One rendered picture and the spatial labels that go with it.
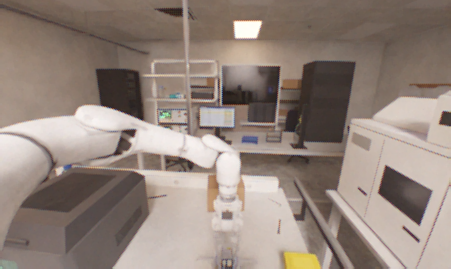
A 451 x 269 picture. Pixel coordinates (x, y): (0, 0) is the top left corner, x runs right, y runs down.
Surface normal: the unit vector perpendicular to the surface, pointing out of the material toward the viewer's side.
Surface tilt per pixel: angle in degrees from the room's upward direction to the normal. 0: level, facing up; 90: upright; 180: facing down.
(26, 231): 51
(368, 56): 90
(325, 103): 90
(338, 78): 90
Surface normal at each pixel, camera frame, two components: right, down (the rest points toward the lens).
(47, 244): -0.05, -0.43
